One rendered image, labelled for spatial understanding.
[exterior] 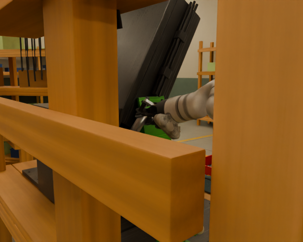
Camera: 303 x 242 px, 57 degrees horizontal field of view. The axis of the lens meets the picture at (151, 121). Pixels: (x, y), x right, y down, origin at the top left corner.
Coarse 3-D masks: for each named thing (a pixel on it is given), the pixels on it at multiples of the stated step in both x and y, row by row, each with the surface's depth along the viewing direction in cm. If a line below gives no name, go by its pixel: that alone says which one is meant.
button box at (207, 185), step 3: (207, 177) 109; (210, 177) 108; (207, 180) 109; (210, 180) 108; (207, 183) 108; (210, 183) 107; (204, 186) 108; (207, 186) 107; (210, 186) 106; (204, 189) 107; (207, 189) 107; (210, 189) 106; (207, 192) 108; (210, 192) 105
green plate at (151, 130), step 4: (160, 96) 99; (140, 100) 93; (152, 100) 97; (156, 100) 98; (160, 100) 99; (140, 104) 93; (144, 128) 93; (148, 128) 94; (152, 128) 95; (156, 128) 96; (140, 132) 96; (144, 132) 92; (148, 132) 93; (152, 132) 95; (156, 132) 96; (160, 132) 97; (160, 136) 96; (164, 136) 98; (168, 136) 99
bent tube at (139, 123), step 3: (138, 108) 90; (141, 117) 88; (144, 117) 89; (147, 117) 90; (150, 117) 91; (138, 120) 88; (141, 120) 88; (144, 120) 89; (135, 123) 87; (138, 123) 87; (141, 123) 88; (144, 123) 89; (132, 126) 87; (135, 126) 87; (138, 126) 87; (141, 126) 88; (132, 129) 86; (135, 129) 86; (138, 129) 87
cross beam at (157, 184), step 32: (0, 128) 75; (32, 128) 54; (64, 128) 42; (96, 128) 38; (64, 160) 44; (96, 160) 36; (128, 160) 30; (160, 160) 26; (192, 160) 27; (96, 192) 36; (128, 192) 31; (160, 192) 26; (192, 192) 27; (160, 224) 27; (192, 224) 28
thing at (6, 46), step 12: (0, 36) 341; (0, 48) 344; (12, 48) 359; (12, 60) 388; (0, 72) 389; (12, 72) 391; (24, 72) 345; (36, 72) 343; (0, 84) 389; (12, 84) 394; (24, 84) 348; (36, 84) 346; (12, 96) 397; (12, 156) 370
